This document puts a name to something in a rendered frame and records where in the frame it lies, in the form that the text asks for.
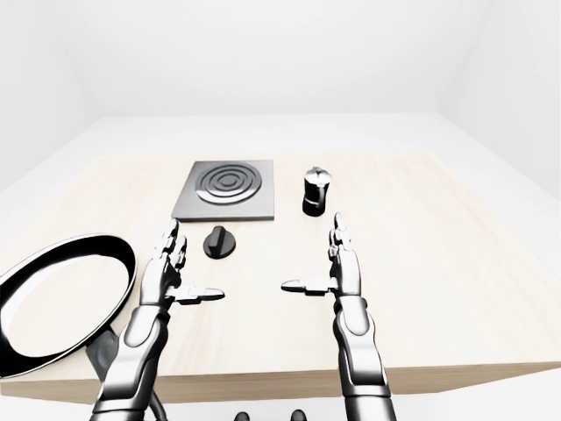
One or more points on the black frying pan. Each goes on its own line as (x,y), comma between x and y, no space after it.
(26,346)

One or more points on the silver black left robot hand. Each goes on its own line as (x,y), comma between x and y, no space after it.
(154,276)

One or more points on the flat dark stove plate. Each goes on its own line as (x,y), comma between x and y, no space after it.
(228,189)

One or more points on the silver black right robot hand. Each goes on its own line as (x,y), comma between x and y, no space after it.
(348,272)

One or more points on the small dark rounded shape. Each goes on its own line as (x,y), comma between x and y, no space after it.
(241,416)
(298,415)

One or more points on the round black stove knob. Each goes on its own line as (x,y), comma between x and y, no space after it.
(219,243)

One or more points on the black silver moka pot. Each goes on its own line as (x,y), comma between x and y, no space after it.
(314,193)

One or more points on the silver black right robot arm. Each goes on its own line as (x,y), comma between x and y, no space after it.
(361,359)

